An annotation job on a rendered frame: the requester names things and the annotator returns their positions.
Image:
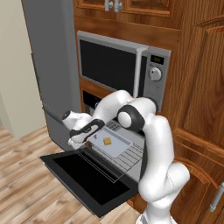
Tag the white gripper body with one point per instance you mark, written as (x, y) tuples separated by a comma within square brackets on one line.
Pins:
[(77, 143)]

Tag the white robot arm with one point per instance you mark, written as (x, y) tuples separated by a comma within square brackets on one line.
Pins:
[(159, 151)]

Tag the small yellow cake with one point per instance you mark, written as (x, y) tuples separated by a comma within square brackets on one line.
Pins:
[(107, 141)]

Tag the black oven door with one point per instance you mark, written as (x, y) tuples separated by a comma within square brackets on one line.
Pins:
[(87, 180)]

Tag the built-in oven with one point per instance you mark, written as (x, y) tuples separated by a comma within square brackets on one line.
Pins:
[(132, 167)]

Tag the black microwave door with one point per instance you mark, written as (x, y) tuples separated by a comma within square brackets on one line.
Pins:
[(108, 65)]

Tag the silver microwave oven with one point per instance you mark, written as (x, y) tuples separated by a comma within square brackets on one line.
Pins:
[(154, 87)]

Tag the wooden cupboard door with arch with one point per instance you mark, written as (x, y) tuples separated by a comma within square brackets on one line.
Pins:
[(201, 186)]

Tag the tall wooden cupboard door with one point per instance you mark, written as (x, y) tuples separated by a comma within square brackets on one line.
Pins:
[(204, 81)]

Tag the grey baking tray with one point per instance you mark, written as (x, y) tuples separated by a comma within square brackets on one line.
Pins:
[(116, 144)]

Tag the grey fridge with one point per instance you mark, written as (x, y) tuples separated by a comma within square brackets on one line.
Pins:
[(49, 58)]

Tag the white microwave knob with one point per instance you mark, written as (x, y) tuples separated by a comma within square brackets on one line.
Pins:
[(155, 73)]

